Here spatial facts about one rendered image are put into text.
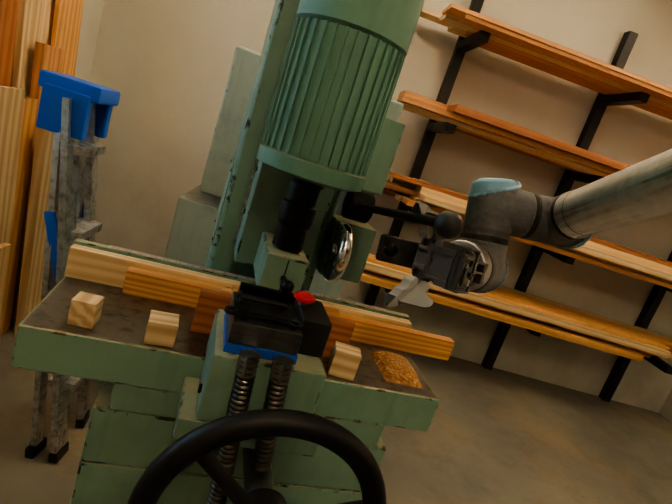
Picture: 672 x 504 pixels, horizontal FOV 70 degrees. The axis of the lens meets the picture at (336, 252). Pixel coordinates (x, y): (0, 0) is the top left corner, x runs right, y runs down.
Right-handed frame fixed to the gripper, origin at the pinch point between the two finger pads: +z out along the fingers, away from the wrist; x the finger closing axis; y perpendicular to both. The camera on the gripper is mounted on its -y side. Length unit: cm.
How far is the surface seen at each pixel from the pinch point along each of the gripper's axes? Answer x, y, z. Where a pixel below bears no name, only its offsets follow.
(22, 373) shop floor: 93, -155, -30
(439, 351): 17.1, 1.0, -27.7
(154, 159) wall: -1, -242, -121
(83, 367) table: 25.3, -25.2, 26.0
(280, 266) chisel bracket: 7.7, -17.4, 2.6
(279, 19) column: -33.2, -36.7, -1.6
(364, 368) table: 20.0, -3.4, -8.0
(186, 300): 17.7, -29.6, 8.6
